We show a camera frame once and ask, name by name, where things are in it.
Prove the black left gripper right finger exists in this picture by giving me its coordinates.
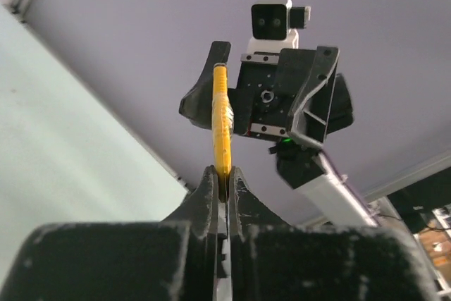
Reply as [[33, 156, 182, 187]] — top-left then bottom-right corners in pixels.
[[228, 167, 438, 301]]

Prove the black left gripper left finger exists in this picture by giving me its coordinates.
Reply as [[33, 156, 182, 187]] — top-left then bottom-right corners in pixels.
[[1, 166, 226, 300]]

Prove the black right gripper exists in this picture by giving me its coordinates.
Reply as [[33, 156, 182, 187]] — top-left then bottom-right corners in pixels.
[[179, 41, 340, 148]]

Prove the yellow utility knife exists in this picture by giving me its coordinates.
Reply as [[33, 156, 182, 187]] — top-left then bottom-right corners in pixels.
[[211, 63, 234, 203]]

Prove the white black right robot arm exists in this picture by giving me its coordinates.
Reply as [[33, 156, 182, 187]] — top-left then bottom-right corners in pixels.
[[179, 41, 376, 226]]

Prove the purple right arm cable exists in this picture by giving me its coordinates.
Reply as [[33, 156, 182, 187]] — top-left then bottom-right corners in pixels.
[[322, 149, 381, 226]]

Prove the aluminium frame rail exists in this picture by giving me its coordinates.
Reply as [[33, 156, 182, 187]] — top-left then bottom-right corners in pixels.
[[364, 149, 450, 202]]

